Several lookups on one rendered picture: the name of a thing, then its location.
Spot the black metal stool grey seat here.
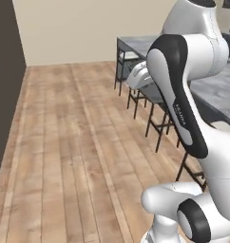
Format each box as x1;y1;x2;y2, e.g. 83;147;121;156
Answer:
126;83;167;121
175;151;208;193
114;47;144;97
144;103;182;154

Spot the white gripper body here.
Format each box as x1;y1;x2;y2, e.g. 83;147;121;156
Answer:
125;60;156;90

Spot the grey dining counter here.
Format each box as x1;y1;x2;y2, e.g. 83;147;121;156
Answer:
116;34;230;128

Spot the dark brown tall cabinet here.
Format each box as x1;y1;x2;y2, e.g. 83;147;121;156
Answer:
0;0;28;194

